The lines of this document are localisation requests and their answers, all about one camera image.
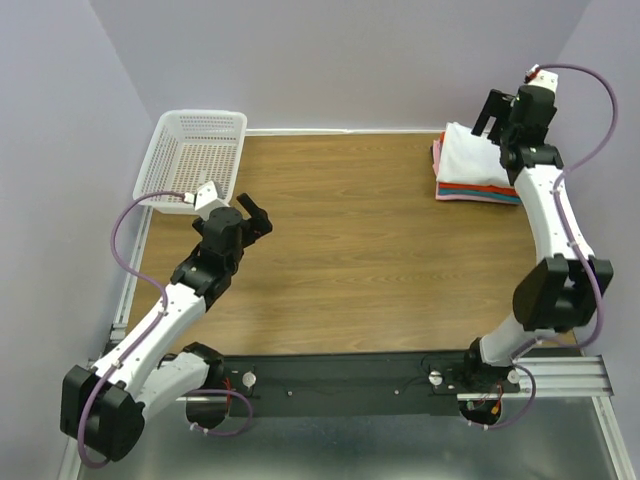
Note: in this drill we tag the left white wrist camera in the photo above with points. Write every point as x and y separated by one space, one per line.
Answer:
207 198

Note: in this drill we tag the orange folded t shirt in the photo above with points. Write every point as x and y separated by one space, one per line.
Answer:
508 191

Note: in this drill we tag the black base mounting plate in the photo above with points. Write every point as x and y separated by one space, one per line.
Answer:
339 385

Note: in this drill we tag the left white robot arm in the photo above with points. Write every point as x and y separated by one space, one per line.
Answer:
105 406

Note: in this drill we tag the teal folded t shirt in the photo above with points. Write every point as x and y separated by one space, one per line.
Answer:
477 196

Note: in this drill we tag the left aluminium side rail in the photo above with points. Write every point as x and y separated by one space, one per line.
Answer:
122 314

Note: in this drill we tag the aluminium frame rail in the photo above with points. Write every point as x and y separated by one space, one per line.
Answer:
555 377

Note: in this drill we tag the white plastic laundry basket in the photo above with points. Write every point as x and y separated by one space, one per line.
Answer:
188 148

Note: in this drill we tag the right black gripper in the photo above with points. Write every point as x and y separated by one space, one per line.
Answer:
497 106

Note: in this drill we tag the white t shirt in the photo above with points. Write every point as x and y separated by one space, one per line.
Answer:
469 160

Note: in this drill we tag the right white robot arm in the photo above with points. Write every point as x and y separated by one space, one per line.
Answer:
565 287

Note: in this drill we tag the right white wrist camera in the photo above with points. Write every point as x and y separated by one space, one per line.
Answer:
539 77

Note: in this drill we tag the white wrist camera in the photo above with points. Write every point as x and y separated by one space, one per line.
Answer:
207 198
539 77

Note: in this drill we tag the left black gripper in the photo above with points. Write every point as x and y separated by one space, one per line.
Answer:
259 224

